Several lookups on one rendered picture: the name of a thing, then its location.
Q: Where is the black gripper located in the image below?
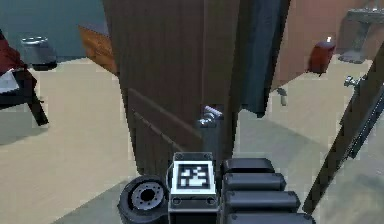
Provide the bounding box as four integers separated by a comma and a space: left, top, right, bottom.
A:
117, 175, 170, 224

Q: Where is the black chair with red cloth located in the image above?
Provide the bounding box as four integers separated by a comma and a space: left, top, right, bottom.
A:
0, 29, 50, 127

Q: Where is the dark brown room door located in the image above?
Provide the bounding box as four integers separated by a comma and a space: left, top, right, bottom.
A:
101, 0, 292, 176
301, 39, 384, 216

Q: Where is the brown wooden cupboard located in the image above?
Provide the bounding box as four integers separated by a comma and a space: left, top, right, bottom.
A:
78, 25, 119, 76

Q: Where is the grey metal bin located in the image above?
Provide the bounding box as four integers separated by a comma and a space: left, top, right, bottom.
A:
19, 35, 59, 72

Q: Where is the silver door handle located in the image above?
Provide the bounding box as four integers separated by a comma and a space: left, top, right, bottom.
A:
195, 105, 225, 128
343, 75, 367, 89

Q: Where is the grey pedestal sink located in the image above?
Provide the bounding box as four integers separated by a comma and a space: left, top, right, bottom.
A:
337, 0, 384, 65

